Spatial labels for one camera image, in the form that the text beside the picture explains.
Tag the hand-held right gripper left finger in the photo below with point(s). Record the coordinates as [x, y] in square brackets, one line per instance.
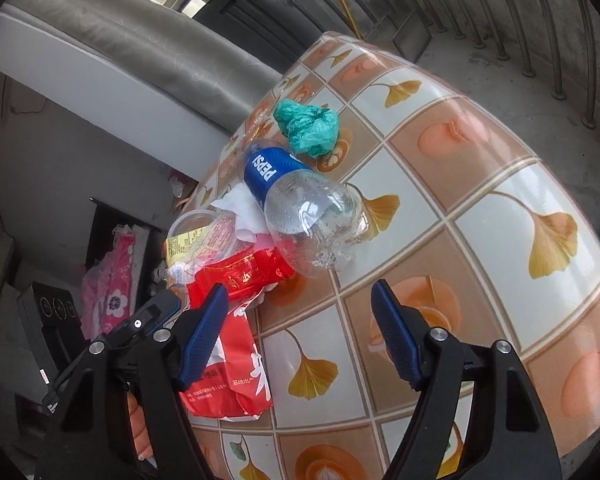
[200, 340]

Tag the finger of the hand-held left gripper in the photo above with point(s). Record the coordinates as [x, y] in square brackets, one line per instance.
[165, 305]

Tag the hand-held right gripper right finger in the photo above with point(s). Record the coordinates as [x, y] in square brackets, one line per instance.
[395, 330]

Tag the red and white snack bag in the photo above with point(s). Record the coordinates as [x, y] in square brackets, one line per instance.
[240, 370]

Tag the clear plastic container yellow label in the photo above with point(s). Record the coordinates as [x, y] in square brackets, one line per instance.
[200, 240]

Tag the white tissue paper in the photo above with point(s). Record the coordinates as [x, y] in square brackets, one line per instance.
[240, 205]

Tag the clear plastic bottle blue label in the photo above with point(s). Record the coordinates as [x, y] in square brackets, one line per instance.
[270, 170]

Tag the green plastic bag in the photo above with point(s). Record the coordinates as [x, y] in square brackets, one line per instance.
[305, 127]

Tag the person's left hand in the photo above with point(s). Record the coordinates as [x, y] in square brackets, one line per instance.
[141, 430]

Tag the pink floral blanket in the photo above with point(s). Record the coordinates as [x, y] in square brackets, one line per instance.
[115, 300]

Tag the black box with round dials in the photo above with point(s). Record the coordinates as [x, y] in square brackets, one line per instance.
[35, 320]

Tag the ginkgo leaf patterned tablecloth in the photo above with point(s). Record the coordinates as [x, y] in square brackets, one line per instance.
[480, 240]

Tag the grey curtain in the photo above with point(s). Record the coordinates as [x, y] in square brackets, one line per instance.
[130, 35]

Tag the metal dustpan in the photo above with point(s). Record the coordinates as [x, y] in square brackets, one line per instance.
[410, 35]

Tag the dark grey plastic panel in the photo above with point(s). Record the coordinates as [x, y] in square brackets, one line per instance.
[260, 15]

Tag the metal balcony railing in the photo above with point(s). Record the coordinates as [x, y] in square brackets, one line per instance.
[555, 60]

